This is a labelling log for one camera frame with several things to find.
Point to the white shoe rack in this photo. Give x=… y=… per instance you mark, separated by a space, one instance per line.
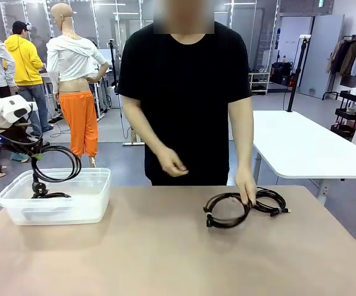
x=259 y=83

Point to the white table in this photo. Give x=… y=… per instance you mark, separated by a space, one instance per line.
x=304 y=148

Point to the beige bald mannequin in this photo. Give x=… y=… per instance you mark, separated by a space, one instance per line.
x=65 y=18

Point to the white mannequin shirt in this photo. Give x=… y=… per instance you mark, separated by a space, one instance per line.
x=70 y=58

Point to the person's left hand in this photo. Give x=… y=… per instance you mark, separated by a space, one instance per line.
x=245 y=185

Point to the black utility cart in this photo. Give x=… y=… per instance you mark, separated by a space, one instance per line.
x=350 y=114

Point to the brown hanging coat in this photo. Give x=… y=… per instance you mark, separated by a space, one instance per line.
x=349 y=58

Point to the person's left forearm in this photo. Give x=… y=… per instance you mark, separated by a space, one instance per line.
x=244 y=148

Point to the black clothes rack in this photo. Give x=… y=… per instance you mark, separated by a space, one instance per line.
x=335 y=86

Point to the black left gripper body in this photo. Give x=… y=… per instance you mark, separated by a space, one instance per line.
x=18 y=142

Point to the black light stand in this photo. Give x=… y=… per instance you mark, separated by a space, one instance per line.
x=298 y=71

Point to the orange mannequin pants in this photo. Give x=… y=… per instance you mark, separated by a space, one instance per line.
x=79 y=120

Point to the person in yellow hoodie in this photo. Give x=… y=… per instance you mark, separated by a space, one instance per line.
x=24 y=61

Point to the grey partition panel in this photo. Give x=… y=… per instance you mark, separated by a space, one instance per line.
x=322 y=61

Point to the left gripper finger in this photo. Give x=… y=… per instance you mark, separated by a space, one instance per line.
x=37 y=156
x=45 y=143

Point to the beige hanging coat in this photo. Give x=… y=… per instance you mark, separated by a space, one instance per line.
x=335 y=57

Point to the clear plastic storage bin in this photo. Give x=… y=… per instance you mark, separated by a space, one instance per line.
x=73 y=212

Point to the camera on black tripod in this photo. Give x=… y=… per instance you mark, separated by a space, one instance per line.
x=112 y=52

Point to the person's right forearm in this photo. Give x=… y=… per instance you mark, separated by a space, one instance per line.
x=148 y=138

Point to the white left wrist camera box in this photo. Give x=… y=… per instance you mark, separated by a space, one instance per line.
x=11 y=111

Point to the person's right hand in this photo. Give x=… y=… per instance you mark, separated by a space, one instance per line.
x=172 y=163

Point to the black bags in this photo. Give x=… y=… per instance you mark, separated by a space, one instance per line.
x=281 y=72

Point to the person in black T-shirt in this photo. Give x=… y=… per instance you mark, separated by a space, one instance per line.
x=181 y=92

